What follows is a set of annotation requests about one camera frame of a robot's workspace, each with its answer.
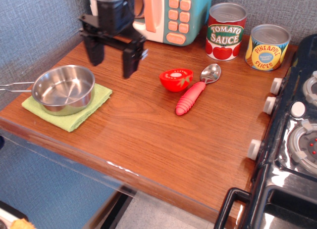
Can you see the black oven door handle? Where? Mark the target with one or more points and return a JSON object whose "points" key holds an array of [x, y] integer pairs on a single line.
{"points": [[233, 194]]}

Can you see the green folded cloth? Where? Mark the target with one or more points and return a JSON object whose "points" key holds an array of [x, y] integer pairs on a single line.
{"points": [[70, 122]]}

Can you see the grey stove burner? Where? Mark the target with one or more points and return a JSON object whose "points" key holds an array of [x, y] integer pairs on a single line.
{"points": [[302, 145], [307, 88]]}

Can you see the red toy tomato half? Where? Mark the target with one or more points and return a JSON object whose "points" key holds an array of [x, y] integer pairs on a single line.
{"points": [[176, 80]]}

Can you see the teal toy microwave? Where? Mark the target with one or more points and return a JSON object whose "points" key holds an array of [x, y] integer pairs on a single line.
{"points": [[173, 22]]}

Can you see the small stainless steel pot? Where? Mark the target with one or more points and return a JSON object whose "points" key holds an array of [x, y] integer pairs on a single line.
{"points": [[61, 91]]}

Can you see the tomato sauce can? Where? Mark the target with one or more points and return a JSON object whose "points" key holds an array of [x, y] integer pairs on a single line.
{"points": [[225, 30]]}

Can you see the white round stove button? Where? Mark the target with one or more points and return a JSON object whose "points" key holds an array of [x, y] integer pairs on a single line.
{"points": [[297, 109]]}

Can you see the white stove knob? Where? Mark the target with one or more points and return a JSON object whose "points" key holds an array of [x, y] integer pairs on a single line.
{"points": [[253, 149], [275, 86], [269, 105]]}

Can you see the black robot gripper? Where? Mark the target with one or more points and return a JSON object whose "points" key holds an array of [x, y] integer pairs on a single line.
{"points": [[113, 26]]}

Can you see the spoon with pink handle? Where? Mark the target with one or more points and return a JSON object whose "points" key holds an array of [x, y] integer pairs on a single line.
{"points": [[209, 75]]}

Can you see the pineapple slices can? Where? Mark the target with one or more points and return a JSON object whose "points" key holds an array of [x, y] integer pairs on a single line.
{"points": [[267, 47]]}

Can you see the black toy stove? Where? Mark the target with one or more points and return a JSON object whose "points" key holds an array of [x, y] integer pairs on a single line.
{"points": [[283, 193]]}

